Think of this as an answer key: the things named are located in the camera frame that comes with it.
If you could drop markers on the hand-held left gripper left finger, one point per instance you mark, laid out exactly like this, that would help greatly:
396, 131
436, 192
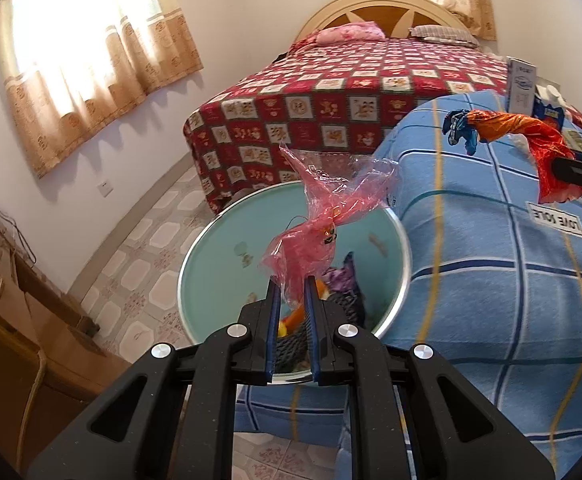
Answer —
273, 330

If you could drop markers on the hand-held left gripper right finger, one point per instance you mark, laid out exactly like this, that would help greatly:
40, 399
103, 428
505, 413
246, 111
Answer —
311, 330

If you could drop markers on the orange foil wrapper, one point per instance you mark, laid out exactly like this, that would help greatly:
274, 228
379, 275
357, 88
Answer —
536, 132

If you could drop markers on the purple plastic bag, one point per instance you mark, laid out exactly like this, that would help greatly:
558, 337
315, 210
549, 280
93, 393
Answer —
343, 277

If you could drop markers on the teal round waste bin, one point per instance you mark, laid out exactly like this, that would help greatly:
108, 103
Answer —
221, 270

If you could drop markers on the pink plastic bag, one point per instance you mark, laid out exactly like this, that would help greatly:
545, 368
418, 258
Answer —
321, 210

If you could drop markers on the blue snack wrapper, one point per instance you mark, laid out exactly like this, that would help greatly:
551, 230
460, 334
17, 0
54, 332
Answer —
458, 127

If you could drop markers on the blue and white milk carton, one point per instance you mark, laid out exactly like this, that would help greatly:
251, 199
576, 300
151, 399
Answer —
548, 110

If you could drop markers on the tall white box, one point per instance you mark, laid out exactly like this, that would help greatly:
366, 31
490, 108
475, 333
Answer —
521, 85

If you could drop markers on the blue plaid blanket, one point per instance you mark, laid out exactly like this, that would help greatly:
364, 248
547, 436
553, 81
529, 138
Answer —
496, 285

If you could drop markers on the striped pillow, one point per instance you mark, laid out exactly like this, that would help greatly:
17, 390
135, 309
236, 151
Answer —
443, 35

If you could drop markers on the red patterned bedspread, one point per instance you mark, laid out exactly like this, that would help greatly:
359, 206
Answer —
371, 85

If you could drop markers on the wooden furniture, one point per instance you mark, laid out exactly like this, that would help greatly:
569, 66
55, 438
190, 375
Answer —
46, 385

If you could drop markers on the cream wooden headboard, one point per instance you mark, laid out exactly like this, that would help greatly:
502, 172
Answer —
386, 7

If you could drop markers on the pink pillow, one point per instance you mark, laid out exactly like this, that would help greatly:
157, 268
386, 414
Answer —
351, 32

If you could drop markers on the wide beige patterned curtain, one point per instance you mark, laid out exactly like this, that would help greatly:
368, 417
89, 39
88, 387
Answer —
96, 50

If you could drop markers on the white wall socket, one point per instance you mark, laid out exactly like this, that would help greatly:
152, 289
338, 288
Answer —
104, 188

